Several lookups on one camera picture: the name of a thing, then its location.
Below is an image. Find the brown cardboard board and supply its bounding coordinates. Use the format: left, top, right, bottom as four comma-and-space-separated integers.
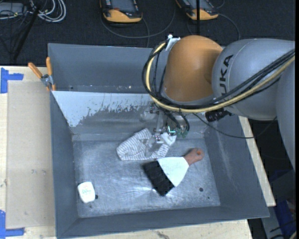
5, 80, 56, 229

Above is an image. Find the grey metal bin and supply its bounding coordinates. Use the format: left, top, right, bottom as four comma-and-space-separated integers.
47, 43, 271, 239

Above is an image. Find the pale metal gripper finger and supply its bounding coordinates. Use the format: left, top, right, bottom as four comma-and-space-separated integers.
145, 134, 157, 158
152, 133, 164, 155

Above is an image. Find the black cylinder on white bracket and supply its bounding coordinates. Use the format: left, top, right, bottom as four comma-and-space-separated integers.
204, 110, 231, 123

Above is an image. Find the small white box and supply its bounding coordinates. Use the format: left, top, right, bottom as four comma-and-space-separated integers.
77, 181, 96, 204

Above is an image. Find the black bristle brush wooden handle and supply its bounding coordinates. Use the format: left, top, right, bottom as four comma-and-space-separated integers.
142, 147, 205, 197

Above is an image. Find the white striped cloth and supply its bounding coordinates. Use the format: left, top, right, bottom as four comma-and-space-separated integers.
116, 127, 177, 162

